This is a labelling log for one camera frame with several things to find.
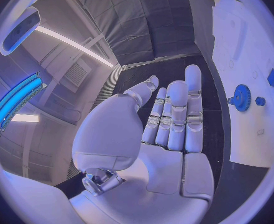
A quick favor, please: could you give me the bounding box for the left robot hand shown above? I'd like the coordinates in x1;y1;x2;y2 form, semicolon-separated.
68;64;215;224

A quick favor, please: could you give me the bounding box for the white task board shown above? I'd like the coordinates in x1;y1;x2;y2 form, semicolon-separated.
211;0;274;169

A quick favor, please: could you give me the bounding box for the blue gear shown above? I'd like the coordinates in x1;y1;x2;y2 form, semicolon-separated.
227;84;253;112

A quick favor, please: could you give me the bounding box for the blue block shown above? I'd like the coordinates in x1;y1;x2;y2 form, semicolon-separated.
266;68;274;88

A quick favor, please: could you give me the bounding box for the small blue peg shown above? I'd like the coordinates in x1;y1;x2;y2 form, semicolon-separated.
254;96;267;107

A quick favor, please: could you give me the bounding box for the glowing light bar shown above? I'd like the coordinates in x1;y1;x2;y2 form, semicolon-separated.
0;71;48;133

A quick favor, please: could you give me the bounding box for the white pod with dark face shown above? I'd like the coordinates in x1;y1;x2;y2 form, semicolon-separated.
0;6;42;57

